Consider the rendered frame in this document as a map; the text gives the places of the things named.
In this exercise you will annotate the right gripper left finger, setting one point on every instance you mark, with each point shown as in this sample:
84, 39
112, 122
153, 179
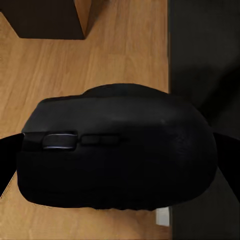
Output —
8, 148

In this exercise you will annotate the cabinet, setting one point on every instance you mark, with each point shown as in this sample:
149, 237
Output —
47, 19

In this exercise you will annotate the mouse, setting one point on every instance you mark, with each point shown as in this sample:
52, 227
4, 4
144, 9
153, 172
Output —
120, 145

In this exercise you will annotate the desk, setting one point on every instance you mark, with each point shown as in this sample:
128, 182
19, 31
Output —
204, 70

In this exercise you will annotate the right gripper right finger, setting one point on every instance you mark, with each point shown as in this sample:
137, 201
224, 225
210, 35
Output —
229, 160

